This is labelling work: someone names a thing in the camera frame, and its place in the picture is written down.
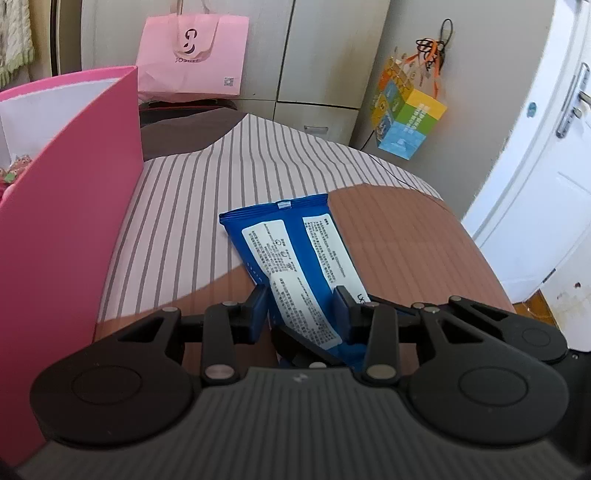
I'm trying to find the thin black cable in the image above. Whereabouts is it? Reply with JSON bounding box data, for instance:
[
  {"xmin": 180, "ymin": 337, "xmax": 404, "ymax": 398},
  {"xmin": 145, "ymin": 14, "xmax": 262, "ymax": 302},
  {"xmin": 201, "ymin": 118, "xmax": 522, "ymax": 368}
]
[{"xmin": 360, "ymin": 134, "xmax": 444, "ymax": 204}]

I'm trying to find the cream towel with green trim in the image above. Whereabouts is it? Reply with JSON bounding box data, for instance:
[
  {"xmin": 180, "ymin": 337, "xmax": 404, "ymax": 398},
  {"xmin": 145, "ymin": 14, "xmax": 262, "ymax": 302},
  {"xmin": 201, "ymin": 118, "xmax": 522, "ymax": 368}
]
[{"xmin": 0, "ymin": 0, "xmax": 36, "ymax": 89}]

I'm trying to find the pink patterned fabric item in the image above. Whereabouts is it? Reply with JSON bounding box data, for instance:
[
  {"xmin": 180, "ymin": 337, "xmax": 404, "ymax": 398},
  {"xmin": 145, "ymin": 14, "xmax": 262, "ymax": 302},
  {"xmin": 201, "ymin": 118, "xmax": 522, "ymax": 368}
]
[{"xmin": 0, "ymin": 156, "xmax": 34, "ymax": 197}]

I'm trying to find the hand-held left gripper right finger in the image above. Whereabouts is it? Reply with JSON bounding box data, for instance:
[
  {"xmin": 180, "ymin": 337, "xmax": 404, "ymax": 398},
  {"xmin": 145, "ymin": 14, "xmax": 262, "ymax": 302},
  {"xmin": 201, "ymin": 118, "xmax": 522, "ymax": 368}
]
[{"xmin": 333, "ymin": 285, "xmax": 470, "ymax": 387}]

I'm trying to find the striped bed sheet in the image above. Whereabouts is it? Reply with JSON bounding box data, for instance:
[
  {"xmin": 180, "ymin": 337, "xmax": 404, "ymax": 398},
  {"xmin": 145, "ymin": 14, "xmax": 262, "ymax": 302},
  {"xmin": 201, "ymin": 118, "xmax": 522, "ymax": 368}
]
[{"xmin": 95, "ymin": 108, "xmax": 516, "ymax": 370}]

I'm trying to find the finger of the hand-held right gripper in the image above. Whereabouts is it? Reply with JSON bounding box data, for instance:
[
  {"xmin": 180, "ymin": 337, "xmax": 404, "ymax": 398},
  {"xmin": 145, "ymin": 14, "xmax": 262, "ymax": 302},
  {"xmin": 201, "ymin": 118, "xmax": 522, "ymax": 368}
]
[
  {"xmin": 271, "ymin": 325, "xmax": 357, "ymax": 370},
  {"xmin": 411, "ymin": 295, "xmax": 525, "ymax": 340}
]

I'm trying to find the white door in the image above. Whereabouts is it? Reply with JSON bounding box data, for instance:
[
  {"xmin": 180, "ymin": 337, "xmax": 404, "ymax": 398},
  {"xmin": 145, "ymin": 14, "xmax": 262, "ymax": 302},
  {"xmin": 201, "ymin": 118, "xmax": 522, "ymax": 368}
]
[{"xmin": 462, "ymin": 0, "xmax": 591, "ymax": 302}]

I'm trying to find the pink cardboard box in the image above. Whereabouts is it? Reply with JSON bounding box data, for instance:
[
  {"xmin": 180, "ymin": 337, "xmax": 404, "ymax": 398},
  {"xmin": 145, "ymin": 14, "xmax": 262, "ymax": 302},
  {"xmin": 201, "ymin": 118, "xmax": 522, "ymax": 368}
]
[{"xmin": 0, "ymin": 66, "xmax": 144, "ymax": 468}]

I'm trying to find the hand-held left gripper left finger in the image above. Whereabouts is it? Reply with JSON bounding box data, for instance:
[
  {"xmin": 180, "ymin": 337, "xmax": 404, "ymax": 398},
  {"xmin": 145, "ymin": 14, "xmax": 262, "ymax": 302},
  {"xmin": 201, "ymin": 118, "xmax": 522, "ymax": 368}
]
[{"xmin": 117, "ymin": 286, "xmax": 269, "ymax": 387}]

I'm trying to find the colourful gift bag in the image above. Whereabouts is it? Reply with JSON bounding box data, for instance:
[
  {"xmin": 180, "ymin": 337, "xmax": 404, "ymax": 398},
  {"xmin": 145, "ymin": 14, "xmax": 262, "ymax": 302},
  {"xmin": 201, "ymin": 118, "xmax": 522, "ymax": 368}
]
[{"xmin": 372, "ymin": 38, "xmax": 448, "ymax": 160}]

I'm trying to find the silver door handle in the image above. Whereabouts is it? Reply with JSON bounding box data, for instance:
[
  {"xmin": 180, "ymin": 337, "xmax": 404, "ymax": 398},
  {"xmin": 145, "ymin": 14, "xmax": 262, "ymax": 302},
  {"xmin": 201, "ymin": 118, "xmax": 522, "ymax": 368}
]
[{"xmin": 556, "ymin": 62, "xmax": 591, "ymax": 139}]

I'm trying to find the blue wet wipes pack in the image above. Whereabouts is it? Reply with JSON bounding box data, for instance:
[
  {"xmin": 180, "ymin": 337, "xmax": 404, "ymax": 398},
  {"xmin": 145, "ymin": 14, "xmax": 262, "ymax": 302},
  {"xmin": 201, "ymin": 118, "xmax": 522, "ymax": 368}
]
[{"xmin": 218, "ymin": 194, "xmax": 377, "ymax": 371}]

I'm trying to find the black suitcase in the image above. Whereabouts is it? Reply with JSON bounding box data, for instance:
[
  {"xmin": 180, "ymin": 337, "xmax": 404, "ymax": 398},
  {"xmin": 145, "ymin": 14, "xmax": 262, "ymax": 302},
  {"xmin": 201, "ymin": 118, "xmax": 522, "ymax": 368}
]
[{"xmin": 139, "ymin": 98, "xmax": 239, "ymax": 128}]

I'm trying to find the pink paper shopping bag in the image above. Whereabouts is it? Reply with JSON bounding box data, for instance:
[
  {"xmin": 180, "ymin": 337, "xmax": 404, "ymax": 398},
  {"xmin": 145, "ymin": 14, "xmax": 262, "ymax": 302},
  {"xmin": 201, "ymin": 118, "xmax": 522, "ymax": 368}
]
[{"xmin": 136, "ymin": 0, "xmax": 250, "ymax": 103}]

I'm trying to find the white wardrobe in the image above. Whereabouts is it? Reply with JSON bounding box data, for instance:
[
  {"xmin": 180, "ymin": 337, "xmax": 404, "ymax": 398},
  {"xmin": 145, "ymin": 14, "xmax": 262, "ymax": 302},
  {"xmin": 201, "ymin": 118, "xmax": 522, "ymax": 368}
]
[{"xmin": 81, "ymin": 0, "xmax": 391, "ymax": 148}]

